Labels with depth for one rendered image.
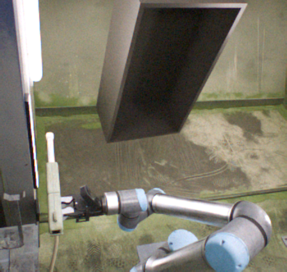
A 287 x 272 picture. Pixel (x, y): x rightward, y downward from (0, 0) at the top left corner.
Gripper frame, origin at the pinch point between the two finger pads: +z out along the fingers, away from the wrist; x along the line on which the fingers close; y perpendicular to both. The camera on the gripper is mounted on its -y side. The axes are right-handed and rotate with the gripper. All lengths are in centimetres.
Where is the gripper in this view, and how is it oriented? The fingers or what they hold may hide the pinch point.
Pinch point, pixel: (52, 207)
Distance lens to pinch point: 135.8
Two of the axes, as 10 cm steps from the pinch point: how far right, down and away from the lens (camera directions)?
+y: -1.5, 7.3, 6.7
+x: -2.4, -6.8, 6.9
